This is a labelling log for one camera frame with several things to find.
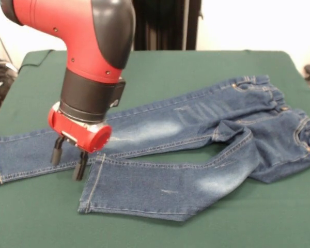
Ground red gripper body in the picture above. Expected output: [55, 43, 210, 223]
[46, 101, 113, 153]

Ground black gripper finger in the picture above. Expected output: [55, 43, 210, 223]
[50, 136, 66, 166]
[72, 150, 89, 181]

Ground blue denim jeans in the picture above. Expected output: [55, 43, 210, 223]
[0, 74, 310, 223]

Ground dark green table cloth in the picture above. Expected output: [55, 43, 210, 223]
[0, 49, 310, 248]

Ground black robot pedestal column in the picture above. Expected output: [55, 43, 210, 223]
[131, 0, 204, 51]

